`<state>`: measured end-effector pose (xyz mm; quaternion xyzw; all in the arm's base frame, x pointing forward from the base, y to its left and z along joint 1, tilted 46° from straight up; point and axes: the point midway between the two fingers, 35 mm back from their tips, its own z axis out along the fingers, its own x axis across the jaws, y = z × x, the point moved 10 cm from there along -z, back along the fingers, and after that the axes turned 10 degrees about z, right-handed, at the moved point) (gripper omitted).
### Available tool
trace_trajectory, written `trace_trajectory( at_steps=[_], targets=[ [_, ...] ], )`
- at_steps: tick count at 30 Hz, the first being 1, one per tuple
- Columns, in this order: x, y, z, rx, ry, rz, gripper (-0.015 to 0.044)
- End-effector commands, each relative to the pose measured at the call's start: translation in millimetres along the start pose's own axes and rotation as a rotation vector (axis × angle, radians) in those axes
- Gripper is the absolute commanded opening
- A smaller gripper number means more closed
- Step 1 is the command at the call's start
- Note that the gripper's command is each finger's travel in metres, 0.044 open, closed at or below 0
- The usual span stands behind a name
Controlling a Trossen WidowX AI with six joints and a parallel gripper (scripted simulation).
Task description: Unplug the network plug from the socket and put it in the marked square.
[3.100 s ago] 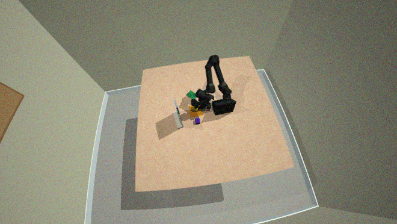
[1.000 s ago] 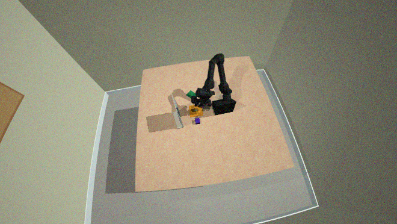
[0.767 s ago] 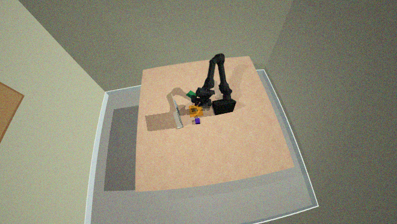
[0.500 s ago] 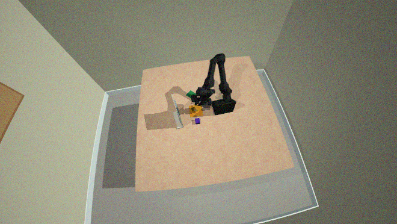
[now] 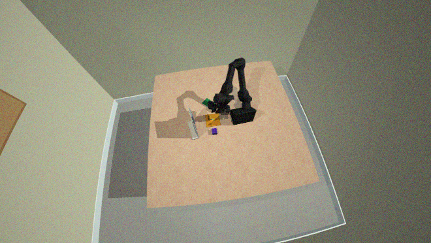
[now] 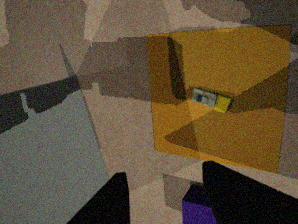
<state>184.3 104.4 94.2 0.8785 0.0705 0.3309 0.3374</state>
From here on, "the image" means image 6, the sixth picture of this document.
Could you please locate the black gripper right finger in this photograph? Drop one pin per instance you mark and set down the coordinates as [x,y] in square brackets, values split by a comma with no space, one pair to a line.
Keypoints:
[237,199]

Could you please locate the orange square marked area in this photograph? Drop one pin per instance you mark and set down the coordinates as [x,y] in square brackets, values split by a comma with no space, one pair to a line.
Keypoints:
[250,65]

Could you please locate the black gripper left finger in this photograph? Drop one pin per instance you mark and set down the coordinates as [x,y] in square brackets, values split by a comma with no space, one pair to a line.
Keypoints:
[110,205]

